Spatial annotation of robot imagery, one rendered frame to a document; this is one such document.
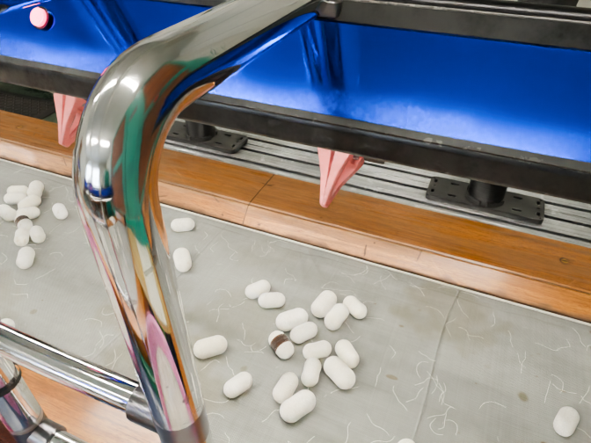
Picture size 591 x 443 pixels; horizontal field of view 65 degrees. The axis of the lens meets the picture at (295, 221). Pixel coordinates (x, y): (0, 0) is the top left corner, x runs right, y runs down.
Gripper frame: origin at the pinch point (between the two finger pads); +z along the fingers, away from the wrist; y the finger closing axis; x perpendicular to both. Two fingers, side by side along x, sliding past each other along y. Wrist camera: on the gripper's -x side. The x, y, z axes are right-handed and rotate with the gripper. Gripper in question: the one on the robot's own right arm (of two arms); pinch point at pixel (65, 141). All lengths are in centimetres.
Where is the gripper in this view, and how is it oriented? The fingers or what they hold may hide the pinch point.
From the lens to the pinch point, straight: 81.4
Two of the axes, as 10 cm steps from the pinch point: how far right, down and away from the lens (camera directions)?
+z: -3.0, 9.4, -1.5
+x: 2.6, 2.3, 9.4
